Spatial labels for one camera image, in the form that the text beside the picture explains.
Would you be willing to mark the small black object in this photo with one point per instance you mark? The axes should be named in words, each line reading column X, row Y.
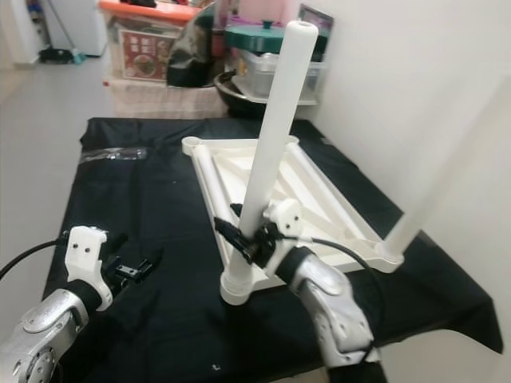
column 140, row 4

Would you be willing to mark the clear plastic container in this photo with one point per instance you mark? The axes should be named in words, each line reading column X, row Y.
column 259, row 76

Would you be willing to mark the black wok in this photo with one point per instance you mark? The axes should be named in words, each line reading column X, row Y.
column 231, row 96

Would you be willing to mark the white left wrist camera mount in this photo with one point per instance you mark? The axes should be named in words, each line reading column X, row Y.
column 88, row 251

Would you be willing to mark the white plastic table top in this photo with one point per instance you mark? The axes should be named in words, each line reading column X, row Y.
column 239, row 171

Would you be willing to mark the clear storage bin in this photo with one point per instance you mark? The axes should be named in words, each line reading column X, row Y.
column 128, row 25

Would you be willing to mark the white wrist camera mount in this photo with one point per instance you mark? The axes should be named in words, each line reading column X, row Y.
column 88, row 251
column 287, row 214

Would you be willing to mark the black table cloth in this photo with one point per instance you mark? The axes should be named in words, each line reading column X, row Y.
column 168, row 319

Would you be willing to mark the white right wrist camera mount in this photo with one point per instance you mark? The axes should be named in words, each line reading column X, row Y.
column 287, row 214

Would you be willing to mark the red printed cardboard box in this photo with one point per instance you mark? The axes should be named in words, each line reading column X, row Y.
column 145, row 57

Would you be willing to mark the black bag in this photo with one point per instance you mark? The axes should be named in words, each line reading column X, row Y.
column 192, row 56

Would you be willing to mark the pink box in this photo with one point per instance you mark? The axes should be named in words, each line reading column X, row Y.
column 247, row 9

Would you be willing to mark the orange bin lid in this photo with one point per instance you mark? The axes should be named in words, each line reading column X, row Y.
column 152, row 11

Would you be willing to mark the beige cloth-covered bench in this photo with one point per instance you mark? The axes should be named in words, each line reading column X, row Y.
column 160, row 100

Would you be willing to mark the white fridge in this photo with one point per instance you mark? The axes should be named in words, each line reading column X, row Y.
column 88, row 24

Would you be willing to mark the dark picture frame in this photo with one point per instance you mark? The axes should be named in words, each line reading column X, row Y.
column 319, row 20

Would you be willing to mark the mop with black head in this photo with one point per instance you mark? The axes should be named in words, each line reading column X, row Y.
column 57, row 56

